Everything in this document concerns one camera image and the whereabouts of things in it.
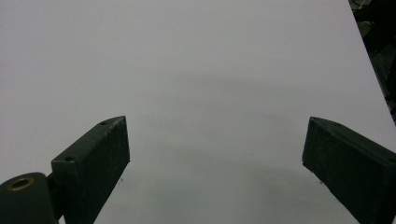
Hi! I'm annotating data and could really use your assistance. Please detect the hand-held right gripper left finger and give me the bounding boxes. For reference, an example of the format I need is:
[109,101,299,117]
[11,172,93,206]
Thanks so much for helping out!
[50,116,131,224]

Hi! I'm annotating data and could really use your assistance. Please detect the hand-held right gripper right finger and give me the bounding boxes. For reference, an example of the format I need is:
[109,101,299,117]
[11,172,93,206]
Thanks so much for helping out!
[302,116,396,224]

